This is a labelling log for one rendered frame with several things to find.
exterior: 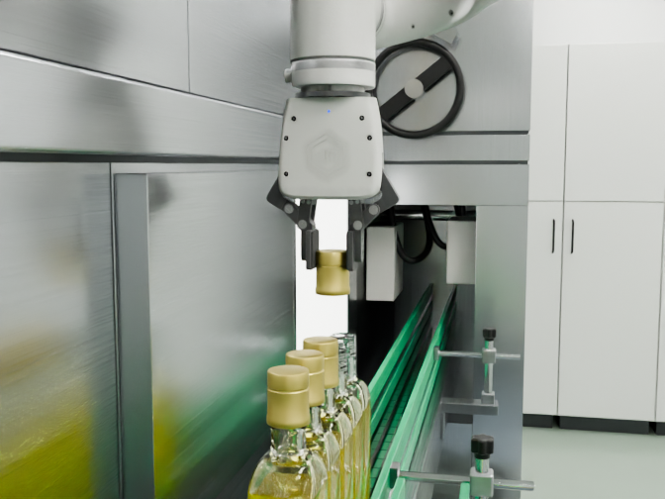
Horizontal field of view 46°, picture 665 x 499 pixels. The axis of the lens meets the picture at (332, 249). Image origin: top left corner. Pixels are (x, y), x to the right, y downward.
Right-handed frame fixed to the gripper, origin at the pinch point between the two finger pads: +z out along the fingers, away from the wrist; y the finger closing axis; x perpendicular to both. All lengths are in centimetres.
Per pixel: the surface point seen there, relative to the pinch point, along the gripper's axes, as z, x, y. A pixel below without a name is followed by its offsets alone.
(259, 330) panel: 11.6, 13.5, -11.9
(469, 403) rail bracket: 38, 77, 12
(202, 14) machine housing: -24.4, 3.8, -15.0
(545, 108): -40, 373, 41
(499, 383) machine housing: 40, 98, 18
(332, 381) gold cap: 11.8, -6.7, 1.4
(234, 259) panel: 1.9, 4.3, -11.9
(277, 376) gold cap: 8.2, -18.7, -0.5
